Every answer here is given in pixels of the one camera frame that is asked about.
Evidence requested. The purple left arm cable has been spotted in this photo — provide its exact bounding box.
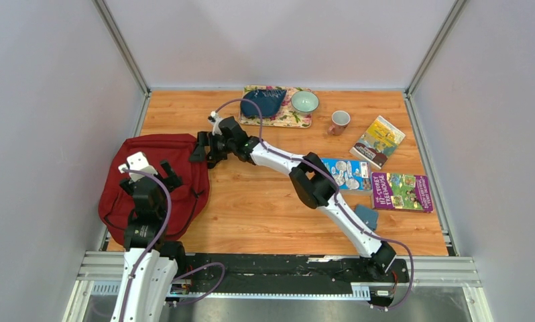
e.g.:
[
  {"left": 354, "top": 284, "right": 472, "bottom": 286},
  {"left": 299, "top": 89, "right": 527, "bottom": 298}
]
[{"left": 116, "top": 168, "right": 226, "bottom": 322}]

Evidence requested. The yellow and teal paperback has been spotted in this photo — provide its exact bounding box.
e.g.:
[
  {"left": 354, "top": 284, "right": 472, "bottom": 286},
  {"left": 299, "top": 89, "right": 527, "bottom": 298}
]
[{"left": 349, "top": 115, "right": 406, "bottom": 170}]

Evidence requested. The purple treehouse book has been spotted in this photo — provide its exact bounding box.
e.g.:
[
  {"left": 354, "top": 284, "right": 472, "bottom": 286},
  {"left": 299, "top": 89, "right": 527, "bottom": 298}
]
[{"left": 371, "top": 172, "right": 434, "bottom": 213}]

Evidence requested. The dark blue leaf plate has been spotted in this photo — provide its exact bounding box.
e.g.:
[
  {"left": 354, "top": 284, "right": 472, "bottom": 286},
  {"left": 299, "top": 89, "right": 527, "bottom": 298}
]
[{"left": 240, "top": 89, "right": 287, "bottom": 118}]

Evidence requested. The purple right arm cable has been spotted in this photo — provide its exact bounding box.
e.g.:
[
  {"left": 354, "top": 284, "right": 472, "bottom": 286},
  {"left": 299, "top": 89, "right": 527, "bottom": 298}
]
[{"left": 214, "top": 97, "right": 415, "bottom": 311}]

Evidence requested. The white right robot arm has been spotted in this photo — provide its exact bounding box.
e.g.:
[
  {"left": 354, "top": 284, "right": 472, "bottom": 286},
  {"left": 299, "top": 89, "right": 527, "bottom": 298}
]
[{"left": 189, "top": 113, "right": 396, "bottom": 281}]

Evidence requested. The blue treehouse book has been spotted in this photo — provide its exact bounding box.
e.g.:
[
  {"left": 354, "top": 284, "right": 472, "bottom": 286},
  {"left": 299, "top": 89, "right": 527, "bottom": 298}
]
[{"left": 321, "top": 158, "right": 373, "bottom": 195}]

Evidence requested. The pale green ceramic bowl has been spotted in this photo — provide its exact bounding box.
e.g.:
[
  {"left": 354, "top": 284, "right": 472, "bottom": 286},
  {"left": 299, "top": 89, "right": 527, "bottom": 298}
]
[{"left": 291, "top": 91, "right": 320, "bottom": 114}]

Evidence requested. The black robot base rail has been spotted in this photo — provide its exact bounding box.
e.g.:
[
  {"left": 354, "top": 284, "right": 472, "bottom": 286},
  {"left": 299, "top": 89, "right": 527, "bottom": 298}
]
[{"left": 166, "top": 253, "right": 410, "bottom": 307}]

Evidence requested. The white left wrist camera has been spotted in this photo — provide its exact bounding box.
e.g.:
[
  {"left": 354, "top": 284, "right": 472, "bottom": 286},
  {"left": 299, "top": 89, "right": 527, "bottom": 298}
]
[{"left": 118, "top": 152, "right": 158, "bottom": 182}]

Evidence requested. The red student backpack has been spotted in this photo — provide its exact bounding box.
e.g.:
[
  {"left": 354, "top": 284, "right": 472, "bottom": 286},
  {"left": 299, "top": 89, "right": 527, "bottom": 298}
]
[{"left": 97, "top": 133, "right": 211, "bottom": 248}]

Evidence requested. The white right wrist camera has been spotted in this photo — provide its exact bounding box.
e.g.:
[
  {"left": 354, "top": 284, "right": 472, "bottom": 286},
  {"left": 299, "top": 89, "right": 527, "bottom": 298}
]
[{"left": 208, "top": 111, "right": 223, "bottom": 135}]

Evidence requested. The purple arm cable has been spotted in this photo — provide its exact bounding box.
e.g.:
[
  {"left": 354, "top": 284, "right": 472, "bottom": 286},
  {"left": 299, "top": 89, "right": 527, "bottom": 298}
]
[
  {"left": 214, "top": 97, "right": 415, "bottom": 311},
  {"left": 116, "top": 168, "right": 226, "bottom": 322}
]

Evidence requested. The floral rectangular tray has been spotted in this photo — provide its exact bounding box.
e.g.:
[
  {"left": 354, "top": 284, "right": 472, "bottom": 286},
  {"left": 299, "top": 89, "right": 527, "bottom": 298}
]
[{"left": 243, "top": 85, "right": 312, "bottom": 128}]

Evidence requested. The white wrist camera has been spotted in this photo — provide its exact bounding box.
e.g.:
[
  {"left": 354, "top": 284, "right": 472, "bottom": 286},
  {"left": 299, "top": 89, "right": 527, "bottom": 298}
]
[
  {"left": 208, "top": 111, "right": 223, "bottom": 135},
  {"left": 118, "top": 152, "right": 158, "bottom": 182}
]

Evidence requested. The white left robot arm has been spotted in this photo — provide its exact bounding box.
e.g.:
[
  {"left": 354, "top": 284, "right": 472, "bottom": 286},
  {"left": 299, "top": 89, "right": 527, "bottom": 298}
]
[{"left": 111, "top": 152, "right": 188, "bottom": 321}]

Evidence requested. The blue leather wallet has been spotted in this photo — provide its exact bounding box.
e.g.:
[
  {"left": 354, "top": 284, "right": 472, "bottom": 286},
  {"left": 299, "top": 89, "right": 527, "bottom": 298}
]
[{"left": 354, "top": 205, "right": 378, "bottom": 231}]

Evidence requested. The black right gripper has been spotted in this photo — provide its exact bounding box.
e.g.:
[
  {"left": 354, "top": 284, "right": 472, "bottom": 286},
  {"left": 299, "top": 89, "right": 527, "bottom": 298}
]
[{"left": 190, "top": 131, "right": 237, "bottom": 162}]

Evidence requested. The pink patterned mug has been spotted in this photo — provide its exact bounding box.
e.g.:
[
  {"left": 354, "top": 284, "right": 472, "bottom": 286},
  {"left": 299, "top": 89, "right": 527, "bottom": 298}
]
[{"left": 327, "top": 111, "right": 351, "bottom": 136}]

